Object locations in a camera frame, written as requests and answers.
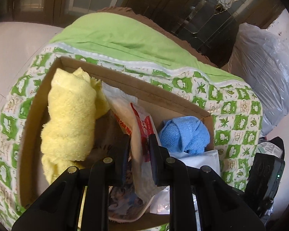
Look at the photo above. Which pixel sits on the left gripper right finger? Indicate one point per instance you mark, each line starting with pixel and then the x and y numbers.
pixel 199 198

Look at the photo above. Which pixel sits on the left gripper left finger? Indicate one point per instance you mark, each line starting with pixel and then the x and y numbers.
pixel 78 198

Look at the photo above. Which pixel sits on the white gauze packet printed date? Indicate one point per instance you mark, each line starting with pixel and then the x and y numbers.
pixel 161 202

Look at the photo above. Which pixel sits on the red white labelled packet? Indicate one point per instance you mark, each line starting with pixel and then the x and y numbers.
pixel 131 115

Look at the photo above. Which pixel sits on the shallow cardboard box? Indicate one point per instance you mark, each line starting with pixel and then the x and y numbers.
pixel 167 105

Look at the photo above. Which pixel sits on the cartoon print plastic case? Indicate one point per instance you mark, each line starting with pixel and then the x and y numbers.
pixel 124 206

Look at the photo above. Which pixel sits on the blue towel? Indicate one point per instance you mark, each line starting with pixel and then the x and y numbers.
pixel 184 134

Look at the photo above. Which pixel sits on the yellow towel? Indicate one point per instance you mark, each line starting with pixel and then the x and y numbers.
pixel 75 102

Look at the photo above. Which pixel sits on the large clear plastic bag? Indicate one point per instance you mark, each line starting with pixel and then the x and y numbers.
pixel 261 59

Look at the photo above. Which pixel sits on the dark wooden glass door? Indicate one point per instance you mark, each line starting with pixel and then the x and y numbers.
pixel 208 25

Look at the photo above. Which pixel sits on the green white patterned quilt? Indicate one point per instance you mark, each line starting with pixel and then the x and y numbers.
pixel 139 48

